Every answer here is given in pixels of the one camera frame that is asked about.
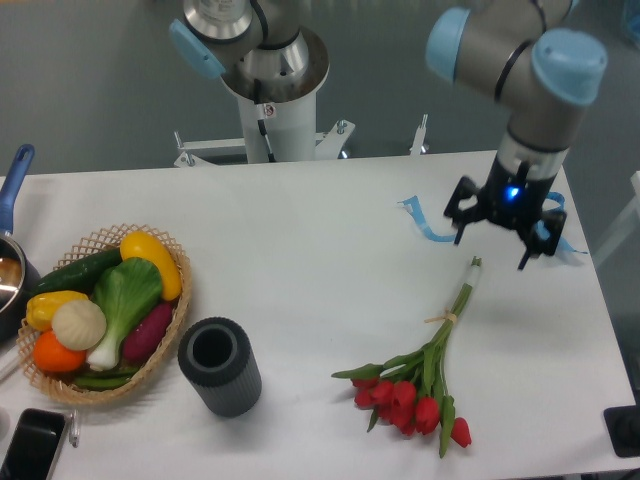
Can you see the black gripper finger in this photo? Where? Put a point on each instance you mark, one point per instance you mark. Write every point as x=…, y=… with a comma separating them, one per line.
x=534, y=246
x=468, y=204

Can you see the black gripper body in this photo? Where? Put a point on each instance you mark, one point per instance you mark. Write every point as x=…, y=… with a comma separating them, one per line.
x=511, y=199

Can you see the red tulip bouquet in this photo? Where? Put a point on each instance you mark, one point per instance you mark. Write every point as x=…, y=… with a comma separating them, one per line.
x=409, y=391

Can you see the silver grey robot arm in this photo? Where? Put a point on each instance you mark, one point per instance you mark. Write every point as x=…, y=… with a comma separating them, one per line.
x=515, y=52

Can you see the tangled blue ribbon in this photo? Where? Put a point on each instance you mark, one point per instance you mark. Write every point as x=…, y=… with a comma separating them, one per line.
x=567, y=245

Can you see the curved blue ribbon strip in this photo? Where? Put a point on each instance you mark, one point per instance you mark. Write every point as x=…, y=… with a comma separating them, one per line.
x=413, y=207

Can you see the black device at table edge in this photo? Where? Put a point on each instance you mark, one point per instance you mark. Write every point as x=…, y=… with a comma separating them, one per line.
x=623, y=428

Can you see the dark grey ribbed vase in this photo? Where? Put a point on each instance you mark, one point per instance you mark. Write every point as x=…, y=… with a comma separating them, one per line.
x=216, y=357

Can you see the yellow squash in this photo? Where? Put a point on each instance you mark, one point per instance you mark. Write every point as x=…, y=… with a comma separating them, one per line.
x=140, y=244

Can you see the purple sweet potato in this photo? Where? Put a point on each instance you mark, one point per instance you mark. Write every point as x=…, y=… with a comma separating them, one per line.
x=142, y=342

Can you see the green bok choy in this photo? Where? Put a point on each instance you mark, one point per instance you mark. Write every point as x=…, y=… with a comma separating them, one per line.
x=125, y=294

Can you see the woven wicker basket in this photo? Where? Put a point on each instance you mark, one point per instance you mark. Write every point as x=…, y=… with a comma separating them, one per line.
x=108, y=238

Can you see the green cucumber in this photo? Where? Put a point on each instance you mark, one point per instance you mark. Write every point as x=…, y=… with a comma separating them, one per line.
x=80, y=275

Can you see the cream steamed bun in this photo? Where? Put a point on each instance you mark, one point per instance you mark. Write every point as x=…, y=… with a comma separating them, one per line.
x=79, y=324

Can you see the green pea pod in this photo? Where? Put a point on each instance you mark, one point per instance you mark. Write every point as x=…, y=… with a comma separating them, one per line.
x=104, y=382

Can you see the yellow bell pepper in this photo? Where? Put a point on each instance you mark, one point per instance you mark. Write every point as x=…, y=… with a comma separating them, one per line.
x=42, y=307

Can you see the orange fruit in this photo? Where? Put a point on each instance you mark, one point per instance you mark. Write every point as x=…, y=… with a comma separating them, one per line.
x=51, y=356

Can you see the black smartphone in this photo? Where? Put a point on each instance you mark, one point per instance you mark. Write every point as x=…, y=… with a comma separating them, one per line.
x=34, y=446

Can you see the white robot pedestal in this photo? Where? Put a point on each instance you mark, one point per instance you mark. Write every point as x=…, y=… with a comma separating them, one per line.
x=272, y=132

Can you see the blue handled saucepan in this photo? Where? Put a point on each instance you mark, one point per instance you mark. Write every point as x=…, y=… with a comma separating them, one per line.
x=18, y=276

